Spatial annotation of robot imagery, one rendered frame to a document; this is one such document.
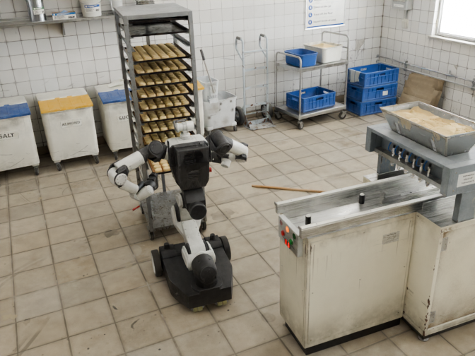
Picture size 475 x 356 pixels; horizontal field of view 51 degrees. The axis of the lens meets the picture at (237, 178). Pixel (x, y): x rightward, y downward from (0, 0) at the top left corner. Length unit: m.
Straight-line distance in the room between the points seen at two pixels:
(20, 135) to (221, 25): 2.81
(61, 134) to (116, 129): 0.59
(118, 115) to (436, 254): 3.91
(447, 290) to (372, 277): 0.44
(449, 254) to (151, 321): 1.89
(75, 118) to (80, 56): 0.87
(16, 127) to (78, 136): 0.63
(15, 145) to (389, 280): 4.09
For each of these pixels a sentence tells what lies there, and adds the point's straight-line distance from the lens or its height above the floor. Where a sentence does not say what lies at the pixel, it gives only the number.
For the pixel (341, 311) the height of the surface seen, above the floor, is 0.29.
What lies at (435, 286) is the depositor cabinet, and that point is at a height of 0.44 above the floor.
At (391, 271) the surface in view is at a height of 0.47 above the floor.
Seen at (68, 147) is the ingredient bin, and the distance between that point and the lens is 5.81.
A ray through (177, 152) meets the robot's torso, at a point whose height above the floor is 1.10.
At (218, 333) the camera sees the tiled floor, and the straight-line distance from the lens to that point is 3.31.
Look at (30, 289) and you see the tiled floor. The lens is 4.02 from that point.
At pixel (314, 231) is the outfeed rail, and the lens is 2.63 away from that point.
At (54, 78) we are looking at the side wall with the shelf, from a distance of 6.25.
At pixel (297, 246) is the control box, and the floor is 0.77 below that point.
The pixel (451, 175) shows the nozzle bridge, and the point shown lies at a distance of 2.72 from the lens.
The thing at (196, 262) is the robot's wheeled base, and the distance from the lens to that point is 3.35.
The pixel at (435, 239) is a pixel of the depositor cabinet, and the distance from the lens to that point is 2.91.
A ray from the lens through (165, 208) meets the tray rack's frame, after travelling 4.44.
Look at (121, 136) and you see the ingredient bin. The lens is 5.86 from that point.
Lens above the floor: 2.23
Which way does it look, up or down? 25 degrees down
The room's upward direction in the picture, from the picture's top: 2 degrees counter-clockwise
